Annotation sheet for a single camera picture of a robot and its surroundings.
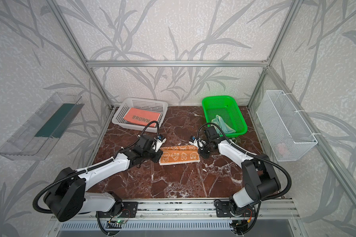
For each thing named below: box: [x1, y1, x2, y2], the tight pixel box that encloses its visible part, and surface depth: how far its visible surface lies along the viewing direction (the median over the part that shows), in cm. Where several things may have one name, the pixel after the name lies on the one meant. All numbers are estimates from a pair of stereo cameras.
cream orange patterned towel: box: [158, 145, 201, 166], surface depth 93 cm
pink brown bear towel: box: [123, 107, 162, 128], surface depth 114 cm
